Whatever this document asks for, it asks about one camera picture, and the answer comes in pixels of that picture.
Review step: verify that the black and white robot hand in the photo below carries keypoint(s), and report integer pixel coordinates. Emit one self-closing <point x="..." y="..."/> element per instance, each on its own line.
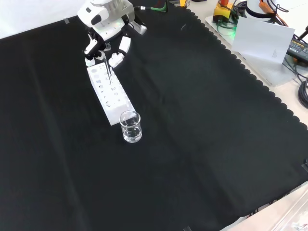
<point x="103" y="24"/>

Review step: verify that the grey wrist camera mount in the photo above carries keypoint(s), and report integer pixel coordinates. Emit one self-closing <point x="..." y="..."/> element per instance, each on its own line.
<point x="125" y="12"/>

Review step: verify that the white test tube rack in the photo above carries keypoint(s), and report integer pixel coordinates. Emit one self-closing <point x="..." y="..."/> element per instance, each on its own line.
<point x="106" y="101"/>

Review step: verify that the small clear glass beaker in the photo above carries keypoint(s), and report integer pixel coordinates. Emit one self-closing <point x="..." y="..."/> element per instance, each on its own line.
<point x="131" y="132"/>

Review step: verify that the black power adapter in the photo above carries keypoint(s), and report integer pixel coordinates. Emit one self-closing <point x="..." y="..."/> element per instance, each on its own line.
<point x="299" y="48"/>

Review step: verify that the grey tape piece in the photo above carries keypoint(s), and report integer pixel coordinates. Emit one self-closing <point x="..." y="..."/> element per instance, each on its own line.
<point x="67" y="21"/>

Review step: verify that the grey metal base plate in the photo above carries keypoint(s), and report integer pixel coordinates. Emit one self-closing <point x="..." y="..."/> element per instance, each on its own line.
<point x="267" y="69"/>

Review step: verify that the yellow stop button box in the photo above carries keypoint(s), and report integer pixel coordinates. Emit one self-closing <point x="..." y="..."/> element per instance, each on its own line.
<point x="222" y="11"/>

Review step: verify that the black cloth clip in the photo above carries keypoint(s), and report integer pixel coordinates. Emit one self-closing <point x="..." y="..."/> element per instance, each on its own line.
<point x="305" y="166"/>

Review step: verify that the pale white board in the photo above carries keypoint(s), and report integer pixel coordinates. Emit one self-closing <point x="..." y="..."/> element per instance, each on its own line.
<point x="262" y="38"/>

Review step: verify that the hex key set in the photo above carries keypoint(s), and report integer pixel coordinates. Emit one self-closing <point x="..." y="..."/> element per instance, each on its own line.
<point x="180" y="2"/>

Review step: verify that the black scalloped bench cloth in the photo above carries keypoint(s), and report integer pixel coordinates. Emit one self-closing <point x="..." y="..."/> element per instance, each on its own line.
<point x="192" y="134"/>

